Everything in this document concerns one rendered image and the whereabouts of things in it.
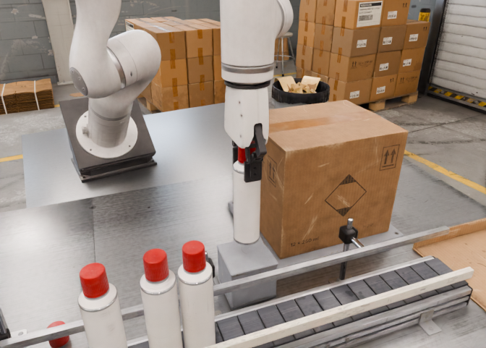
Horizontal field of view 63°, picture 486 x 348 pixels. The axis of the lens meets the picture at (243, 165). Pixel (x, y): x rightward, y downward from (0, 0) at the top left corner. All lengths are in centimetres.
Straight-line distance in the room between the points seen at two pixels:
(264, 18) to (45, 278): 72
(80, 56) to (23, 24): 493
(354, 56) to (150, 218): 327
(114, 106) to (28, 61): 487
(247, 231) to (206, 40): 333
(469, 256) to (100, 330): 82
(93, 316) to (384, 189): 67
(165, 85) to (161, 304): 340
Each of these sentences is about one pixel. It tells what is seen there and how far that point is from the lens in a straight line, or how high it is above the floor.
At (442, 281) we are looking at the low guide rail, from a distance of 87.
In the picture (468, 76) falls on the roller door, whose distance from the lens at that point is 511.
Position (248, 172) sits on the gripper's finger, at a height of 112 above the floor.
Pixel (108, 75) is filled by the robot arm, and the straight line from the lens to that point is 100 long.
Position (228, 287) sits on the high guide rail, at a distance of 70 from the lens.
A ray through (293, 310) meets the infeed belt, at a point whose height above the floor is 88.
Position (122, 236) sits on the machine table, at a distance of 107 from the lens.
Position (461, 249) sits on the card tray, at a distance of 111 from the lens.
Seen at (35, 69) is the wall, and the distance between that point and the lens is 601.
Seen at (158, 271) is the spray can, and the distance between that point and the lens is 58.
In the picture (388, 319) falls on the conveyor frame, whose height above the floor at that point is 87.
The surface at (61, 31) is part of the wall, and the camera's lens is 590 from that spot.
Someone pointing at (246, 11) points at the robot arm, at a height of 139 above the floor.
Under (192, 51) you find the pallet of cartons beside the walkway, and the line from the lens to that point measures 395.
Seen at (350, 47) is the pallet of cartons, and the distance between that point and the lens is 405.
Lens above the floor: 145
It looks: 27 degrees down
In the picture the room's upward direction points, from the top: straight up
